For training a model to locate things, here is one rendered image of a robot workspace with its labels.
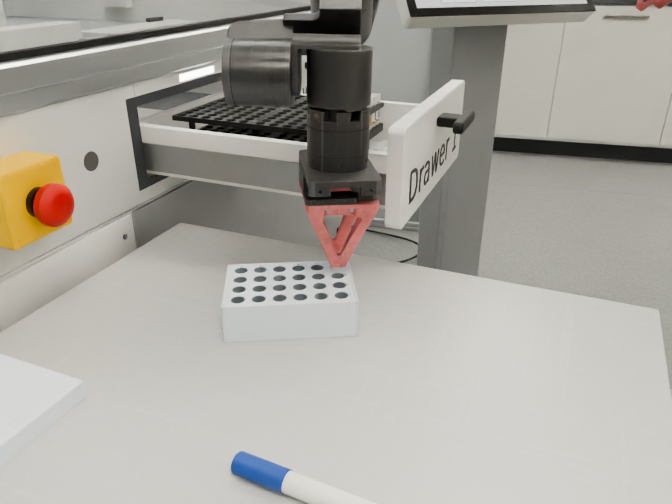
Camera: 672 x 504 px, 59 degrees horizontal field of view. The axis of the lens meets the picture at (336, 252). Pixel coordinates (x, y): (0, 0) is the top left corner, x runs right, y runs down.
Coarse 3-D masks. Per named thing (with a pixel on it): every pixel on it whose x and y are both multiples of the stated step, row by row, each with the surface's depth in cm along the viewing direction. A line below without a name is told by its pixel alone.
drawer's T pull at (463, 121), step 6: (444, 114) 70; (450, 114) 70; (456, 114) 70; (462, 114) 70; (468, 114) 70; (474, 114) 72; (438, 120) 69; (444, 120) 69; (450, 120) 69; (456, 120) 67; (462, 120) 67; (468, 120) 69; (438, 126) 70; (444, 126) 69; (450, 126) 69; (456, 126) 66; (462, 126) 66; (468, 126) 70; (456, 132) 67; (462, 132) 67
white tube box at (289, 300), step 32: (224, 288) 56; (256, 288) 57; (288, 288) 56; (320, 288) 57; (352, 288) 56; (224, 320) 53; (256, 320) 54; (288, 320) 54; (320, 320) 54; (352, 320) 55
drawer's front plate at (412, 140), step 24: (432, 96) 71; (456, 96) 78; (408, 120) 61; (432, 120) 68; (408, 144) 60; (432, 144) 70; (456, 144) 84; (408, 168) 61; (408, 192) 63; (408, 216) 65
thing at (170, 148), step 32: (160, 128) 71; (384, 128) 86; (160, 160) 73; (192, 160) 71; (224, 160) 69; (256, 160) 68; (288, 160) 66; (384, 160) 62; (288, 192) 68; (384, 192) 63
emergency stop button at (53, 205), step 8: (48, 184) 53; (56, 184) 53; (40, 192) 52; (48, 192) 52; (56, 192) 53; (64, 192) 54; (40, 200) 52; (48, 200) 52; (56, 200) 53; (64, 200) 54; (72, 200) 55; (40, 208) 52; (48, 208) 52; (56, 208) 53; (64, 208) 54; (72, 208) 55; (40, 216) 52; (48, 216) 53; (56, 216) 53; (64, 216) 54; (48, 224) 53; (56, 224) 54
